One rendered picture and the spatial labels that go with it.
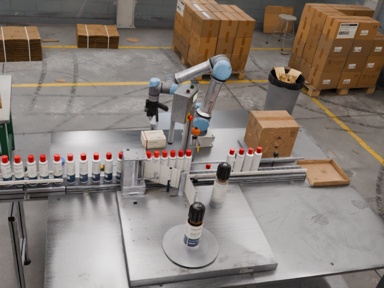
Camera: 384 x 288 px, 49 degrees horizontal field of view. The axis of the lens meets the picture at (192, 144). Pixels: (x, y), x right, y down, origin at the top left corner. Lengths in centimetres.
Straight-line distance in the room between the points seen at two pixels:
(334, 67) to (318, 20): 70
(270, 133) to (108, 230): 135
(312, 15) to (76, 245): 505
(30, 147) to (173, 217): 241
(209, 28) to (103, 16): 260
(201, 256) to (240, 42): 439
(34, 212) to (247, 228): 197
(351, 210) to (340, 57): 366
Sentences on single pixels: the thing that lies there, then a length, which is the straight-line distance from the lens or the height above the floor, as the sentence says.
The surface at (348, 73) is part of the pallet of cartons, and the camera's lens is 662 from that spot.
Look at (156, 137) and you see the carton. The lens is 307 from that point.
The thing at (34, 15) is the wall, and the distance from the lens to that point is 787.
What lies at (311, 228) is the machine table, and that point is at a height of 83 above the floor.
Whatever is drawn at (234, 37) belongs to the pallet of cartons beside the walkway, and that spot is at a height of 64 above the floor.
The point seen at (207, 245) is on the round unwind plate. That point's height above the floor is 89.
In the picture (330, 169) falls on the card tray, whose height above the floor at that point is 83.
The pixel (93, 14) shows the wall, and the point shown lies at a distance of 791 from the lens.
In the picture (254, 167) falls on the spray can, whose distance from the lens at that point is 289.
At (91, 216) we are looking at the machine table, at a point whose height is 83.
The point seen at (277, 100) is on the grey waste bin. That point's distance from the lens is 526.
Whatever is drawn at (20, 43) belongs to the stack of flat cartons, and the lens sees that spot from 633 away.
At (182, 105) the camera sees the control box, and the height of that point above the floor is 141.
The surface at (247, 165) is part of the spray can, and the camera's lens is 285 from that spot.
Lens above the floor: 258
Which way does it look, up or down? 33 degrees down
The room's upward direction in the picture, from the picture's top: 9 degrees clockwise
